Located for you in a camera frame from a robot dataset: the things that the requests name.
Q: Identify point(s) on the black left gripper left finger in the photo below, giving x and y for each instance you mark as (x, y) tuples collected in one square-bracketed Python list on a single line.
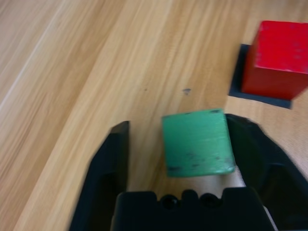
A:
[(103, 183)]

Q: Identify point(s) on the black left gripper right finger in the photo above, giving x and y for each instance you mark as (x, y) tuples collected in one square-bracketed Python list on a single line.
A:
[(269, 168)]

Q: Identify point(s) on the green wooden block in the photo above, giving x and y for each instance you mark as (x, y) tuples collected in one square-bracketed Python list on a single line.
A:
[(196, 142)]

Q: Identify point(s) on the red wooden block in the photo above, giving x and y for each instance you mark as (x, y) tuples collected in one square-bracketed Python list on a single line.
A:
[(276, 60)]

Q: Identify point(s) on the black square pad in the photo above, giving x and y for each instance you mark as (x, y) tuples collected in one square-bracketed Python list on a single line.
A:
[(240, 79)]

